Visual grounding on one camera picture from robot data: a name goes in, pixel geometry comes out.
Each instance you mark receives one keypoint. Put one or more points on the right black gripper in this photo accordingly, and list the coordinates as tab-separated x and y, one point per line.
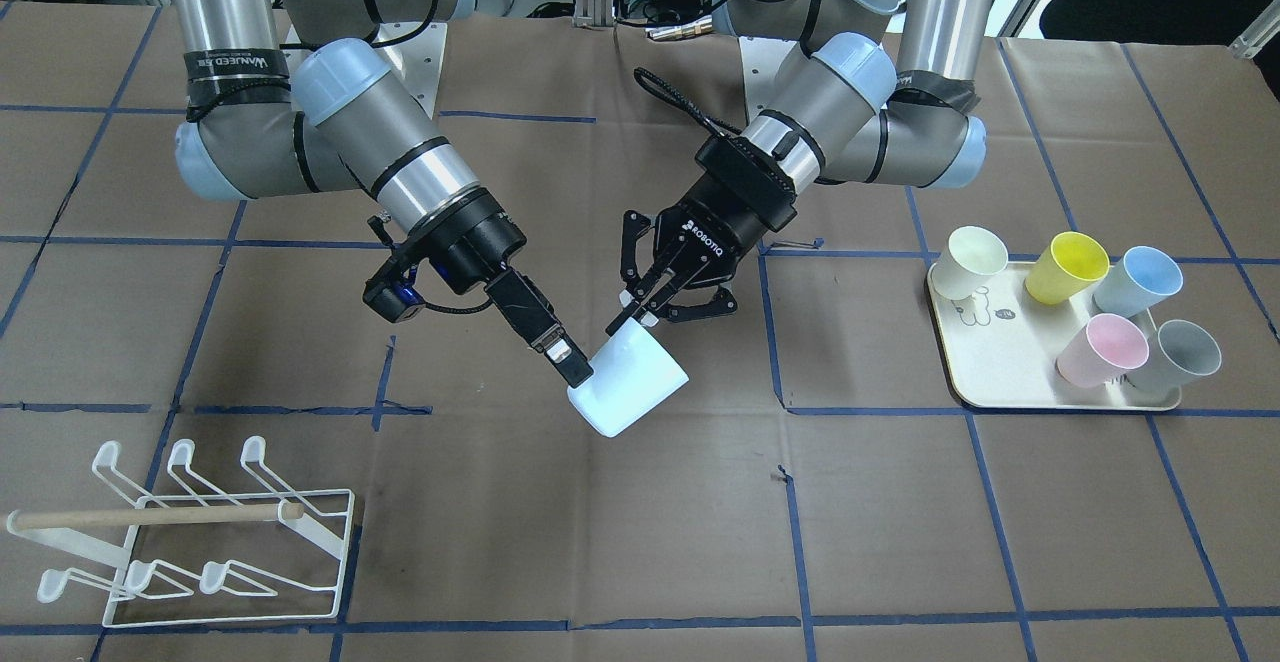
484	243

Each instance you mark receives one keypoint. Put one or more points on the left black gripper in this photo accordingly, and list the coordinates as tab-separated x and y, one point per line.
722	218

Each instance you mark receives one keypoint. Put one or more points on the light blue cup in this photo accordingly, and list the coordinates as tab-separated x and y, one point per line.
1141	278
632	374

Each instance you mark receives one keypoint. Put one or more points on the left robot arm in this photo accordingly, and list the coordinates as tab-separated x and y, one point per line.
874	91

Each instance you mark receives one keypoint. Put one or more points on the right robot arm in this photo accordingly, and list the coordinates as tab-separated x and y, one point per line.
294	97

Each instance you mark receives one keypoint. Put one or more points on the pale green cup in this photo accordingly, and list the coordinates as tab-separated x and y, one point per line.
972	255

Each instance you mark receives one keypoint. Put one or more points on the yellow cup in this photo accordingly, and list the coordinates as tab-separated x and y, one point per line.
1071	263

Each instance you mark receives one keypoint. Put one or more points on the pink cup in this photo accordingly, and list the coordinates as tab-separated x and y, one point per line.
1107	347

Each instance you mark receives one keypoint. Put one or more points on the grey cup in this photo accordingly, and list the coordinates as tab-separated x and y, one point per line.
1179	352

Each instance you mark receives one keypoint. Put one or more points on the cream plastic tray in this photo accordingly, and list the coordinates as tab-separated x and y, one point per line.
999	347

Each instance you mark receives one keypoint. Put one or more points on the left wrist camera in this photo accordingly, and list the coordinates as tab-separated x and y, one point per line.
755	178

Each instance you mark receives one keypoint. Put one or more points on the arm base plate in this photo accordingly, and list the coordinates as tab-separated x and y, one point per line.
761	59
418	61

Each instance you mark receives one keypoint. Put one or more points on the white wire cup rack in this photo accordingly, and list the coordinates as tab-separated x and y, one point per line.
201	555

